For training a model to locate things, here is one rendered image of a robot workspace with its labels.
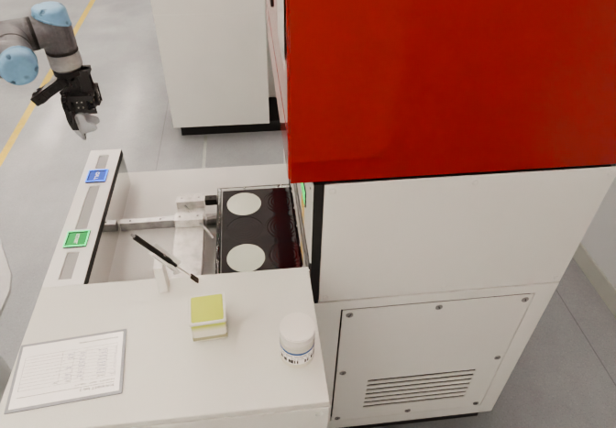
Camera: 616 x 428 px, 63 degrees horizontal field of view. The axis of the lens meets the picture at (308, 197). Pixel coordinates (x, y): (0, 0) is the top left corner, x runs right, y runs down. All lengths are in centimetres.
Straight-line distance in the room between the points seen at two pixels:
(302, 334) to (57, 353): 51
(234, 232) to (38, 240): 170
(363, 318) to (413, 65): 75
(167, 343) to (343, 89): 63
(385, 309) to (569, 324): 134
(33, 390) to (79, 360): 9
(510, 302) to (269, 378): 78
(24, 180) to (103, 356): 236
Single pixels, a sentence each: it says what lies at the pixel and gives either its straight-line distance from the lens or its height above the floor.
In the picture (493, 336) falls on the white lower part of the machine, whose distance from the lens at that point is 168.
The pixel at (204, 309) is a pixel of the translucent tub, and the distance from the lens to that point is 108.
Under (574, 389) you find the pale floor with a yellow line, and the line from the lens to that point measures 242.
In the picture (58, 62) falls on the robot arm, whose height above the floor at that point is 134.
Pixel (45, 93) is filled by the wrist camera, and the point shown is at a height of 125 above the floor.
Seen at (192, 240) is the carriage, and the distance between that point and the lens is 144.
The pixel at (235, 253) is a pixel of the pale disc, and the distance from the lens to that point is 136.
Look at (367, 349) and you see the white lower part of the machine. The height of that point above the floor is 58.
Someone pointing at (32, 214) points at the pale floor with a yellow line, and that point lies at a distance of 313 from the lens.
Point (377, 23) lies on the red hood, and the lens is 90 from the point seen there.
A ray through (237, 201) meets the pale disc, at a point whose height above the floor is 90.
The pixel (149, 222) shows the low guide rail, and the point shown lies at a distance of 157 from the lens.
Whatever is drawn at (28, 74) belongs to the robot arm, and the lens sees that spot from 122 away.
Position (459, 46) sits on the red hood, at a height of 152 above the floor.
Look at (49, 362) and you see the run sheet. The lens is 118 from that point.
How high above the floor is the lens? 189
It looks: 41 degrees down
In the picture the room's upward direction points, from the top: 1 degrees clockwise
